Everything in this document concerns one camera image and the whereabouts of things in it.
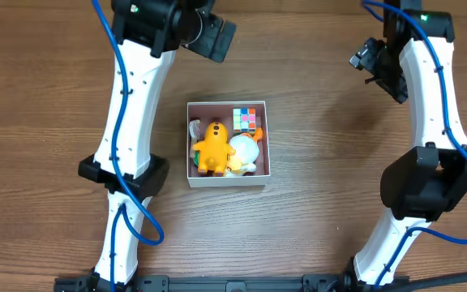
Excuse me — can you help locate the colourful puzzle cube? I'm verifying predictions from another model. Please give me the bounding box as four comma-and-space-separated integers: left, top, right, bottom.
233, 108, 257, 134

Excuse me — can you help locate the white yellow plush chicken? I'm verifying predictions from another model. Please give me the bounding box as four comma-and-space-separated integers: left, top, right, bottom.
225, 127, 263, 177

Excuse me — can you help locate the green round cap toy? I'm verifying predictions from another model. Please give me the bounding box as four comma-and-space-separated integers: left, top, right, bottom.
193, 152, 199, 166

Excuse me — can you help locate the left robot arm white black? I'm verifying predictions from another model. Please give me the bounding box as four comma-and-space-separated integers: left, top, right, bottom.
75, 0, 236, 291

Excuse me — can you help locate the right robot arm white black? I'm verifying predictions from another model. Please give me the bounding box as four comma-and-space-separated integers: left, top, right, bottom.
340, 1, 467, 291

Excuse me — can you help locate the white box pink inside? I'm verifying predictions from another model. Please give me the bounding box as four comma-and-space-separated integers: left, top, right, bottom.
186, 101, 271, 188

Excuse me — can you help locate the black cable bottom right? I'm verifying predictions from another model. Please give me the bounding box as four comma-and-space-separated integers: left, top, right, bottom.
391, 268, 467, 292

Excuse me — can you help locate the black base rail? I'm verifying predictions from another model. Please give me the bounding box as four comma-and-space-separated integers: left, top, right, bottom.
53, 273, 411, 292

